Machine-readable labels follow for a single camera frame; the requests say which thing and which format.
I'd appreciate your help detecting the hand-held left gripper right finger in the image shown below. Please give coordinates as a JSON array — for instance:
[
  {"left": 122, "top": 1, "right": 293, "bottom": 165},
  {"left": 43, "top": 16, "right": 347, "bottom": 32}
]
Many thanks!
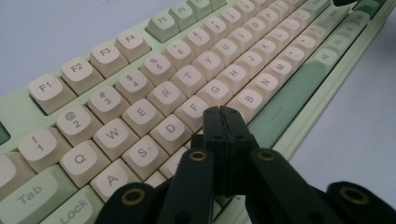
[{"left": 220, "top": 106, "right": 260, "bottom": 197}]

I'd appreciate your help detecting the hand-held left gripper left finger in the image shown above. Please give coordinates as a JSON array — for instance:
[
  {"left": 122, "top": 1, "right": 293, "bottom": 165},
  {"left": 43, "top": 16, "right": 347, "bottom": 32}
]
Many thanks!
[{"left": 191, "top": 105, "right": 232, "bottom": 197}]

